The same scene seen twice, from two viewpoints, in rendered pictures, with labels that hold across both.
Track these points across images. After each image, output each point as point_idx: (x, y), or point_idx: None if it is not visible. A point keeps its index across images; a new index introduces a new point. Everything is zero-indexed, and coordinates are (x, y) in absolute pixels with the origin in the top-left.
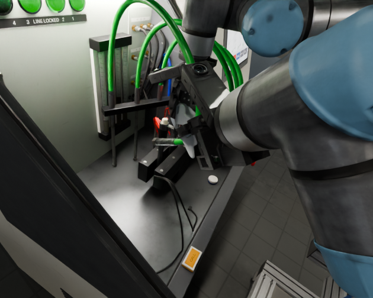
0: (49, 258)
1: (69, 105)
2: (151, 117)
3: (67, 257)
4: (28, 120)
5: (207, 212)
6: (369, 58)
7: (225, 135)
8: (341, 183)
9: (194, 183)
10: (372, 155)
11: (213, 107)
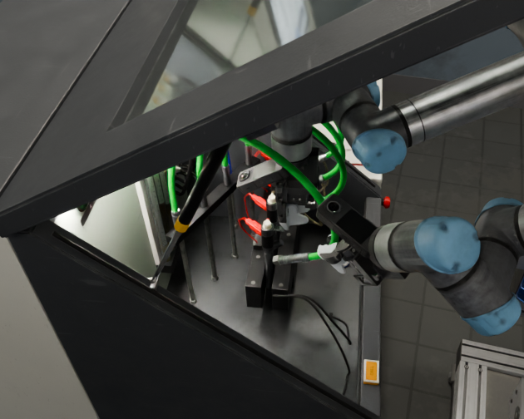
0: None
1: (131, 253)
2: None
3: None
4: (193, 308)
5: (363, 313)
6: (443, 254)
7: (384, 268)
8: (456, 290)
9: (318, 278)
10: (462, 276)
11: (363, 242)
